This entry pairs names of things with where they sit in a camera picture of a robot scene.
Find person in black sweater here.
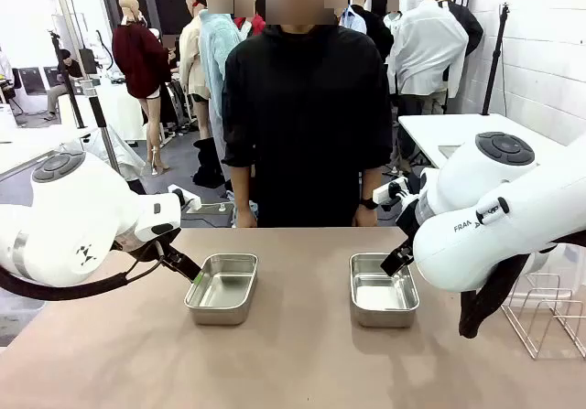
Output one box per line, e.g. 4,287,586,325
222,24,395,228

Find metal wire dish rack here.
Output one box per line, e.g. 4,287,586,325
501,274,586,360

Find mannequin in pale blue shirt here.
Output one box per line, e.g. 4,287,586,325
338,5,368,35

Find black tripod stand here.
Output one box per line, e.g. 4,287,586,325
480,2,512,116

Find black right arm cable sleeve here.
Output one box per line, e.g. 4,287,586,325
459,242,562,339

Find white cloth cover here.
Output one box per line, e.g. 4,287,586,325
59,127,147,184

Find person's left hand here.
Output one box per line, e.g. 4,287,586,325
352,205,379,228

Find seated person in black cap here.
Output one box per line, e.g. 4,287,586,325
44,48,86,122

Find black boots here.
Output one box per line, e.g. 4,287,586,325
191,136,226,189

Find steel rectangular food container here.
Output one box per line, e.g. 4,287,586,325
349,252,421,329
183,253,259,327

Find mannequin in light blue shirt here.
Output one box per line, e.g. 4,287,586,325
198,0,246,163

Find mannequin in dark red dress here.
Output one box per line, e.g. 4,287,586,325
112,0,173,177

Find mannequin in black coat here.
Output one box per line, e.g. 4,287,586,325
350,0,395,94

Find person's left forearm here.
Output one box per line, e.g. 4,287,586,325
359,166,384,202

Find silver pole stand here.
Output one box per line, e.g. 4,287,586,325
81,83,121,172

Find black arm cable sleeve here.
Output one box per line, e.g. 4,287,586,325
459,242,562,339
0,239,166,303

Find person's right hand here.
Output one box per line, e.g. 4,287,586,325
233,200,259,228

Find mannequin in black jacket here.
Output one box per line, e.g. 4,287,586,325
437,0,485,58

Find mannequin in red jacket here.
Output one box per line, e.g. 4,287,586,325
233,0,267,39

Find mannequin in cream jacket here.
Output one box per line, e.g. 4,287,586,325
178,0,212,154

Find black left arm cable sleeve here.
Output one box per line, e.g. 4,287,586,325
0,239,166,303

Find white power strip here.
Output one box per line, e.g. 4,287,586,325
372,176,410,208
168,187,202,212

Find mannequin in white shirt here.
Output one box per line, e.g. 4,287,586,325
391,0,470,115

